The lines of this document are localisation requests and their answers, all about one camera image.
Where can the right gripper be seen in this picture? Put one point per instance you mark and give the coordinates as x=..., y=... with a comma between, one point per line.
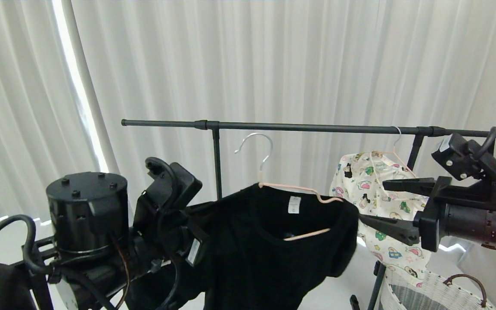
x=467, y=221

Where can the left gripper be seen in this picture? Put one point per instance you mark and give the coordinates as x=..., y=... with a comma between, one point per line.
x=187, y=245

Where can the cream printed garment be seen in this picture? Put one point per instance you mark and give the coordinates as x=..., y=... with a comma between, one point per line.
x=360, y=185

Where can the black garment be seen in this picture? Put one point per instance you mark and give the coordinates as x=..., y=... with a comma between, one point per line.
x=248, y=258

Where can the pink clothes hanger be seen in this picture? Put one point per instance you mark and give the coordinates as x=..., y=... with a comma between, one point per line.
x=265, y=160
x=398, y=137

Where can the white laundry basket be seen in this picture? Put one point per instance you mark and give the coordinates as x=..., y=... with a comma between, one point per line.
x=429, y=292

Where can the black clothes rack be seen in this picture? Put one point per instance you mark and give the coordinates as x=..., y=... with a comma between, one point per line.
x=317, y=127

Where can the white curtain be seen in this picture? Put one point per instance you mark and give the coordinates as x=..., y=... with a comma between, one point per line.
x=274, y=56

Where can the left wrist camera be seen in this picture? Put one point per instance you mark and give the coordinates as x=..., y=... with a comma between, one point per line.
x=175, y=185

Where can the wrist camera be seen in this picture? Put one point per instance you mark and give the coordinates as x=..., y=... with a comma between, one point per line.
x=467, y=159
x=175, y=185

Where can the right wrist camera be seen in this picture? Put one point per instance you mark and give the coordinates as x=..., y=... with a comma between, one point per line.
x=467, y=159

